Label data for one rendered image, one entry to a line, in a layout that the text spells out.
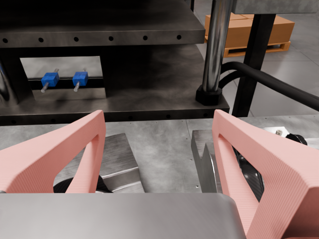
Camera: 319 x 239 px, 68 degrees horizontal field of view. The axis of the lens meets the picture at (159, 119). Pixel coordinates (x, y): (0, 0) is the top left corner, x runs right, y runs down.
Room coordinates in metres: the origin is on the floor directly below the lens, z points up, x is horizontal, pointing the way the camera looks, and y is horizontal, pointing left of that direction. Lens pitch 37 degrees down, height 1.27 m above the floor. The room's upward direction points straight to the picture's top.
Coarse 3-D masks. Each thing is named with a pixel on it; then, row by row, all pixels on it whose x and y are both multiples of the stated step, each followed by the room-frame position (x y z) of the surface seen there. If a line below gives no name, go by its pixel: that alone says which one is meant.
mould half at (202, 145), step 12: (192, 132) 0.50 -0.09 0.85; (204, 132) 0.49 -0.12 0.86; (288, 132) 0.49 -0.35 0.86; (192, 144) 0.48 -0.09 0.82; (204, 144) 0.44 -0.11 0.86; (312, 144) 0.36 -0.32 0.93; (204, 156) 0.37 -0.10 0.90; (204, 168) 0.35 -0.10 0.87; (216, 168) 0.30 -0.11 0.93; (204, 180) 0.34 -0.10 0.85; (216, 180) 0.28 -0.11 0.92; (204, 192) 0.33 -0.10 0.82; (216, 192) 0.27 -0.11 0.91
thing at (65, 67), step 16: (32, 48) 0.85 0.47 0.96; (48, 48) 0.85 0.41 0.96; (64, 48) 0.85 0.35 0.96; (80, 48) 0.85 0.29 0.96; (96, 48) 0.85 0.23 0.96; (112, 48) 1.11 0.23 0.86; (32, 64) 0.77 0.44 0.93; (48, 64) 0.77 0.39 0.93; (64, 64) 0.78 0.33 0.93; (80, 64) 0.78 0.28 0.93; (96, 64) 0.78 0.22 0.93; (112, 64) 1.05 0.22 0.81; (32, 80) 0.77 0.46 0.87; (64, 80) 0.77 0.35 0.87; (96, 80) 0.78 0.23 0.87; (48, 96) 0.77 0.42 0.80; (64, 96) 0.77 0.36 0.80; (80, 96) 0.78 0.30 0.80; (96, 96) 0.78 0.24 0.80
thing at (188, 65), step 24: (0, 48) 1.33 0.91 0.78; (24, 48) 1.33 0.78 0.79; (120, 48) 1.33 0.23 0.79; (144, 48) 1.33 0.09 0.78; (168, 48) 1.33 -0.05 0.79; (192, 48) 1.33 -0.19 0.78; (24, 72) 1.02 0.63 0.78; (120, 72) 1.02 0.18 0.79; (144, 72) 1.02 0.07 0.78; (168, 72) 1.02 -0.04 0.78; (192, 72) 1.02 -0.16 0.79; (24, 96) 0.80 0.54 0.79; (120, 96) 0.80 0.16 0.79; (144, 96) 0.80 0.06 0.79; (168, 96) 0.80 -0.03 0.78; (192, 96) 0.80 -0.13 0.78; (0, 120) 0.67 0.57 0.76; (24, 120) 0.68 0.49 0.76; (48, 120) 0.68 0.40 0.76; (72, 120) 0.69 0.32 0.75; (120, 120) 0.70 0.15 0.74; (144, 120) 0.70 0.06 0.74
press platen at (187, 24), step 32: (0, 0) 1.30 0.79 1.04; (32, 0) 1.30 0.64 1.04; (64, 0) 1.30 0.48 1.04; (96, 0) 1.30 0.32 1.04; (128, 0) 1.30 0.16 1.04; (160, 0) 1.30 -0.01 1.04; (0, 32) 0.78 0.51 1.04; (32, 32) 0.78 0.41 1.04; (64, 32) 0.79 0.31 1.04; (96, 32) 0.79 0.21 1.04; (128, 32) 0.80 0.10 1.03; (160, 32) 0.81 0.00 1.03; (192, 32) 0.81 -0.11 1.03
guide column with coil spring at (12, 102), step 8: (0, 56) 0.76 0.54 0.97; (0, 64) 0.74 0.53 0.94; (0, 72) 0.73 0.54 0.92; (0, 80) 0.73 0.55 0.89; (8, 80) 0.75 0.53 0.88; (0, 88) 0.72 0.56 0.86; (8, 88) 0.74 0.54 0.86; (0, 96) 0.73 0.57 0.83; (8, 96) 0.73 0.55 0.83; (16, 96) 0.75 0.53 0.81; (8, 104) 0.72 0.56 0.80; (16, 104) 0.74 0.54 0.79
